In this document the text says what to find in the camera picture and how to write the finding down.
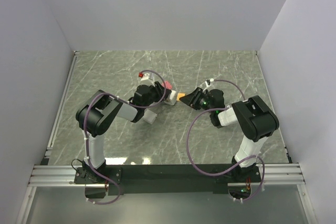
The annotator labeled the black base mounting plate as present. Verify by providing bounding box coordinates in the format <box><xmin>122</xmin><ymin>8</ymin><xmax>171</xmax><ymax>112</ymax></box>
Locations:
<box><xmin>74</xmin><ymin>164</ymin><xmax>261</xmax><ymax>198</ymax></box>

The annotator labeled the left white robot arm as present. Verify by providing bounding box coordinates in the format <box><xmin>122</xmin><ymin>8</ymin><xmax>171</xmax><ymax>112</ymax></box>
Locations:
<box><xmin>76</xmin><ymin>81</ymin><xmax>176</xmax><ymax>183</ymax></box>

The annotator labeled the pink plug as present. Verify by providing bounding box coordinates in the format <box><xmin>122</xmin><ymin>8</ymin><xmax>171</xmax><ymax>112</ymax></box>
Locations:
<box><xmin>161</xmin><ymin>81</ymin><xmax>172</xmax><ymax>91</ymax></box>

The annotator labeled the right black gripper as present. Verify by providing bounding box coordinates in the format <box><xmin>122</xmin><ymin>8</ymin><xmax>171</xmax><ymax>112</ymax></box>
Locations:
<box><xmin>179</xmin><ymin>87</ymin><xmax>214</xmax><ymax>114</ymax></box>

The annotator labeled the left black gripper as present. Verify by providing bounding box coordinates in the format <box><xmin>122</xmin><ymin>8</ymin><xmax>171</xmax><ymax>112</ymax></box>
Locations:
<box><xmin>143</xmin><ymin>81</ymin><xmax>171</xmax><ymax>110</ymax></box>

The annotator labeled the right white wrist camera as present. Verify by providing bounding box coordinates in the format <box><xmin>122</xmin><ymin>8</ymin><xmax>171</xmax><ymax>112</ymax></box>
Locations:
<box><xmin>198</xmin><ymin>78</ymin><xmax>215</xmax><ymax>93</ymax></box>

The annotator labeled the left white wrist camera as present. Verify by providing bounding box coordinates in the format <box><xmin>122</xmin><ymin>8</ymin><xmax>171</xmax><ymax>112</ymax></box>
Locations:
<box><xmin>139</xmin><ymin>72</ymin><xmax>155</xmax><ymax>86</ymax></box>

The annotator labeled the aluminium rail frame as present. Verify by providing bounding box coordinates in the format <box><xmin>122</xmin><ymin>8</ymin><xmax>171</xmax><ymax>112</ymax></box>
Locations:
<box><xmin>17</xmin><ymin>50</ymin><xmax>318</xmax><ymax>223</ymax></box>

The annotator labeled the grey cube adapter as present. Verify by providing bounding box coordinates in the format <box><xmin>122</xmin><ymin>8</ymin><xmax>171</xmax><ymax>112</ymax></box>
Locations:
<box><xmin>142</xmin><ymin>110</ymin><xmax>157</xmax><ymax>124</ymax></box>

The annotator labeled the orange plug adapter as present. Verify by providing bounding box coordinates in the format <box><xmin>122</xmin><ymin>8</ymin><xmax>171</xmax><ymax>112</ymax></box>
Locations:
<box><xmin>176</xmin><ymin>93</ymin><xmax>186</xmax><ymax>101</ymax></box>

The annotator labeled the white socket cube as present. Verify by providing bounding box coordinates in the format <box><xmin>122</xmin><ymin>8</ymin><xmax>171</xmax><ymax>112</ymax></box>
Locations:
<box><xmin>164</xmin><ymin>90</ymin><xmax>177</xmax><ymax>106</ymax></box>

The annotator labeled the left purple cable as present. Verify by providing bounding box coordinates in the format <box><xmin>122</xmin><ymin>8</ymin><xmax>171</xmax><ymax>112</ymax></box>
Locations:
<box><xmin>83</xmin><ymin>69</ymin><xmax>169</xmax><ymax>206</ymax></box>

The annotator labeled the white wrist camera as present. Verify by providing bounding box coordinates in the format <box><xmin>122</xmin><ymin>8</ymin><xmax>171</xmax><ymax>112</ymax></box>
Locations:
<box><xmin>198</xmin><ymin>78</ymin><xmax>215</xmax><ymax>93</ymax></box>
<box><xmin>139</xmin><ymin>72</ymin><xmax>155</xmax><ymax>86</ymax></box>

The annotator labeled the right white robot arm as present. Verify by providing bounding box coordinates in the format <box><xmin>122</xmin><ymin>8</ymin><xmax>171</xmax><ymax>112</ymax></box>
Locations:
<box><xmin>179</xmin><ymin>88</ymin><xmax>279</xmax><ymax>182</ymax></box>

